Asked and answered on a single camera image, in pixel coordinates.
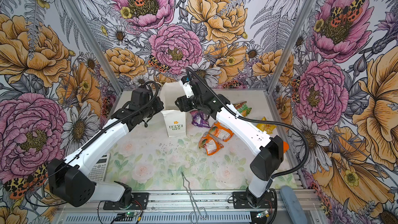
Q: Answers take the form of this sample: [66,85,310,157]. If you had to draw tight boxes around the purple snack packet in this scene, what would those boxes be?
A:
[190,110,210,128]

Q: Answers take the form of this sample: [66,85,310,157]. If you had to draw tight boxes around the white paper bag Love Life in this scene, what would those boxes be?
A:
[160,82,187,138]

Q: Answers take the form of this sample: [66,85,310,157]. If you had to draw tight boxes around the orange snack packet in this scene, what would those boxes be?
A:
[198,133,224,156]
[209,121,234,142]

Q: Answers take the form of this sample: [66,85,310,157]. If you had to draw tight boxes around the yellow snack packet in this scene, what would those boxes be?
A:
[257,123,276,135]

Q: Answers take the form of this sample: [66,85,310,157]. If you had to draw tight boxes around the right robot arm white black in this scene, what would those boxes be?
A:
[175,92,285,207]

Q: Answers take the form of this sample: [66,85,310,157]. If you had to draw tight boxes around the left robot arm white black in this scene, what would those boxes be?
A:
[47,96,164,208]

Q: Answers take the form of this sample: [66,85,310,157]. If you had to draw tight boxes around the green snack packet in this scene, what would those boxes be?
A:
[234,101,252,117]

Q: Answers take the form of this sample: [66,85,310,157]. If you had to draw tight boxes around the white calculator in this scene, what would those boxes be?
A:
[88,153,110,181]

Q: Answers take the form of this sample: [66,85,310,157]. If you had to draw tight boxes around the left green circuit board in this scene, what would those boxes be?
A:
[117,212,141,222]

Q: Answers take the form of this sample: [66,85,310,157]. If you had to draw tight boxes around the green circuit board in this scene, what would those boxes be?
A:
[117,212,141,222]
[256,210,269,218]

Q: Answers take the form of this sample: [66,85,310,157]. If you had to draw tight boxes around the right green circuit board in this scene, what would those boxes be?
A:
[256,210,269,218]

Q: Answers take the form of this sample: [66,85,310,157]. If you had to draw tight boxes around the grey padded object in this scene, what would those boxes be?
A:
[280,186,308,224]

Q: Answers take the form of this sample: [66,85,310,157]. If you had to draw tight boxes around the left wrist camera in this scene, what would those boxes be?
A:
[129,88,152,111]

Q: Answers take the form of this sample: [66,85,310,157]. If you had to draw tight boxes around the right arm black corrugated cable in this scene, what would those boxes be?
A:
[186,67,310,179]

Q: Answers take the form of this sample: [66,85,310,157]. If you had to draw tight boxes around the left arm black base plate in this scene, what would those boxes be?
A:
[103,192,149,211]

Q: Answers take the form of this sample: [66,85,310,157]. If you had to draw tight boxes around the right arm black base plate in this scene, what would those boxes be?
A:
[232,190,277,209]

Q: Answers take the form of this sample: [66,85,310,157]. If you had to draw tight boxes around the aluminium front rail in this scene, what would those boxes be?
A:
[53,190,292,224]

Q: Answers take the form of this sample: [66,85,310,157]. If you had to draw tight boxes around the metal wire tongs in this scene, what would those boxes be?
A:
[181,172,208,224]

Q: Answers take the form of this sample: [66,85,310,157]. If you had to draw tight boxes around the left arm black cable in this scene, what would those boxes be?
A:
[24,80,161,207]

